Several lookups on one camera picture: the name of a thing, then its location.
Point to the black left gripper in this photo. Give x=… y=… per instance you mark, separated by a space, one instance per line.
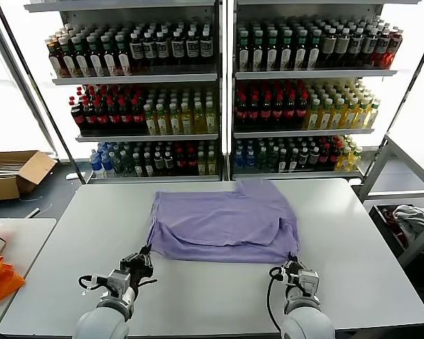
x=139 y=275

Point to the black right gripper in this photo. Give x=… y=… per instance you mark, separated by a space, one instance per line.
x=291 y=275

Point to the purple t-shirt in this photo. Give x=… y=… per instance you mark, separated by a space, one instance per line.
x=215 y=219

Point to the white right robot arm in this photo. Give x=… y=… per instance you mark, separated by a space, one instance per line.
x=307 y=323

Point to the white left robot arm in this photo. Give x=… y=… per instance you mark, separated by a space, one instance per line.
x=102 y=323

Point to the black storage bin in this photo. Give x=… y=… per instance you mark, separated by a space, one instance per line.
x=377 y=220

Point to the dark drink bottle white cap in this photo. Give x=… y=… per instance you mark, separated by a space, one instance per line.
x=159 y=163
x=138 y=166
x=169 y=162
x=314 y=157
x=149 y=166
x=304 y=157
x=282 y=160
x=293 y=159

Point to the dark green soda bottle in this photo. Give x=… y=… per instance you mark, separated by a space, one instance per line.
x=272 y=160
x=261 y=160
x=128 y=164
x=118 y=165

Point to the blue label water bottle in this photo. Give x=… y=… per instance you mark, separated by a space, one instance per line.
x=250 y=160
x=239 y=160
x=108 y=165
x=96 y=164

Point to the cola bottle red cap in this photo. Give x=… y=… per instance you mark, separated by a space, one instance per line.
x=241 y=114
x=191 y=162
x=289 y=113
x=301 y=113
x=78 y=120
x=113 y=119
x=325 y=157
x=335 y=155
x=277 y=113
x=138 y=118
x=253 y=114
x=90 y=120
x=265 y=114
x=180 y=162
x=125 y=119
x=102 y=119

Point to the red garment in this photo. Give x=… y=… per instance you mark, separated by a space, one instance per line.
x=397 y=233

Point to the small white floor object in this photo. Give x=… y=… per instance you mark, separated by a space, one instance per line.
x=70 y=176

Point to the white side table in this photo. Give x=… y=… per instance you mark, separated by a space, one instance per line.
x=32 y=240

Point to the grey metal bar piece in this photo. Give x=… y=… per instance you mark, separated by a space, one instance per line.
x=33 y=213

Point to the grey white garment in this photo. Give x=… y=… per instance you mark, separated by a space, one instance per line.
x=411 y=219

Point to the brown cardboard box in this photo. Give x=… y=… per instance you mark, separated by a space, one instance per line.
x=35 y=169

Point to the orange cloth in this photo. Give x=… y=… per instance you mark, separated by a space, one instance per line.
x=1 y=279

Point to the white packing material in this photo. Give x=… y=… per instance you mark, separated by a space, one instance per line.
x=3 y=169

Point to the grey metal shelf rack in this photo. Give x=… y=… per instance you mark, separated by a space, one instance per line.
x=134 y=79
x=314 y=75

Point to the green cap tea bottle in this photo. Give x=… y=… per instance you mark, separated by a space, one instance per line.
x=300 y=56
x=94 y=63
x=109 y=63
x=244 y=56
x=313 y=56
x=286 y=56
x=81 y=63
x=272 y=56
x=69 y=63
x=123 y=63
x=258 y=56

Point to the dark drink bottle white label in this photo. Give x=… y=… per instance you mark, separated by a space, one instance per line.
x=162 y=48
x=136 y=50
x=205 y=46
x=177 y=48
x=192 y=47
x=149 y=49

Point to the tea bottle brown cap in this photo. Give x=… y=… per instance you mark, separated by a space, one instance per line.
x=55 y=63

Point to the dark drink bottle beige label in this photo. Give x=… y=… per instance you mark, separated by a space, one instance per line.
x=342 y=45
x=356 y=44
x=370 y=44
x=328 y=46

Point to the red drink bottle white label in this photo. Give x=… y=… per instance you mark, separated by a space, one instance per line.
x=383 y=46

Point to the orange red drink bottle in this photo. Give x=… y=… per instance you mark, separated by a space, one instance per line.
x=395 y=46

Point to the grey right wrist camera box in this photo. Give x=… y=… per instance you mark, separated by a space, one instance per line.
x=309 y=280

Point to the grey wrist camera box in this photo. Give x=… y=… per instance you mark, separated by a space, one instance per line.
x=119 y=282
x=309 y=280

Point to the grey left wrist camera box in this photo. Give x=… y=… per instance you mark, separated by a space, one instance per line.
x=119 y=282

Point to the grey metal frame table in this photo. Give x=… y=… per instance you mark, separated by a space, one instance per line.
x=374 y=169

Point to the dark metal frame pole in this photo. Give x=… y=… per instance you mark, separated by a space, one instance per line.
x=410 y=92
x=46 y=106

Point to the grey window frame post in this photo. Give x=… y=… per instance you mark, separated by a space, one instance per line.
x=19 y=88

